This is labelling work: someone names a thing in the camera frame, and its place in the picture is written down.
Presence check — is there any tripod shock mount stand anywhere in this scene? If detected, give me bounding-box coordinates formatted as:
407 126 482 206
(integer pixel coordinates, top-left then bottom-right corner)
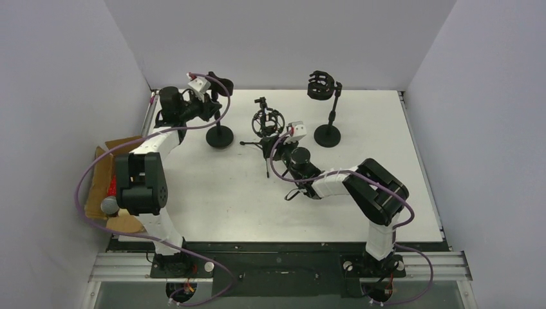
240 97 286 178

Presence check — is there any clip mic stand round base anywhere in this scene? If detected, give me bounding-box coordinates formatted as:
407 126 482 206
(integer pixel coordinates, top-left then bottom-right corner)
206 71 234 149

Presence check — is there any brown cardboard box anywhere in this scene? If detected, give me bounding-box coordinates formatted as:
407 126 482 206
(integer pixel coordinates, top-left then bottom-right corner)
84 143 145 234

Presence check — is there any red glitter microphone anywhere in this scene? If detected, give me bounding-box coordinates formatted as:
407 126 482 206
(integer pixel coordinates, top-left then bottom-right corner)
107 174 117 196

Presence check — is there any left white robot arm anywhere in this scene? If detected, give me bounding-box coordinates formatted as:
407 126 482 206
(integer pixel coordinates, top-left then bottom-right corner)
115 86 233 261

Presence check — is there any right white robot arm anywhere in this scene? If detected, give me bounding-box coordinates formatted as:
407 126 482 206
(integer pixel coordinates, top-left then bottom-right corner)
266 135 411 261

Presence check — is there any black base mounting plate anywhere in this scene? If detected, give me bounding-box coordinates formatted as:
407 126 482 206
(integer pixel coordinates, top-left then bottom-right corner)
92 239 449 301

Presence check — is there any grey mesh head microphone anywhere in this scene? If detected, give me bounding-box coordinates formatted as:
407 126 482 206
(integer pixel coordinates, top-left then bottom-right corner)
100 196 120 216

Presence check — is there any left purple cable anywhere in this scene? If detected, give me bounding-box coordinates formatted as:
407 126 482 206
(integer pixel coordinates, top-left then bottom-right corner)
74 73 238 308

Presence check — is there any purple cable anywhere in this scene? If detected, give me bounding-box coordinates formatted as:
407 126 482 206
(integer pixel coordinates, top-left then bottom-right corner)
268 129 435 307
74 73 238 308

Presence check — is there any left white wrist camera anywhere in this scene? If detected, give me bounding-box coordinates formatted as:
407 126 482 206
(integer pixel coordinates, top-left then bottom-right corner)
187 73 211 102

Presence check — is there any shock mount stand round base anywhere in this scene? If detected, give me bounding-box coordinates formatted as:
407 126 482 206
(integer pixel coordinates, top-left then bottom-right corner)
307 70 343 148

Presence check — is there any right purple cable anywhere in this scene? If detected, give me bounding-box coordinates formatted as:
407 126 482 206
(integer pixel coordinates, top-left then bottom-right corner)
268 129 435 307

